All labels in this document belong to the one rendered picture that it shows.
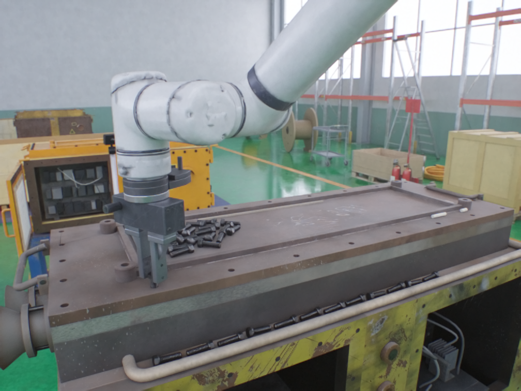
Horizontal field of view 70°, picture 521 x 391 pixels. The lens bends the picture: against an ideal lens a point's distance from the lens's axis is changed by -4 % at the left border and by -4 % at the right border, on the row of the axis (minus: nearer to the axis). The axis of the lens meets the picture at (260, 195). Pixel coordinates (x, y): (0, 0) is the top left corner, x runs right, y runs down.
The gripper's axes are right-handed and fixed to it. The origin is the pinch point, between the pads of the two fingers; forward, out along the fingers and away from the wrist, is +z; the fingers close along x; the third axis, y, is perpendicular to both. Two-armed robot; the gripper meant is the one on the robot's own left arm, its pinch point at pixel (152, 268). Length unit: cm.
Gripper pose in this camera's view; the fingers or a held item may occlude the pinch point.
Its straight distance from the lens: 73.4
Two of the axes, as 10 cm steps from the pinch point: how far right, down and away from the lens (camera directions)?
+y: -5.4, 2.2, -8.1
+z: 0.0, 9.7, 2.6
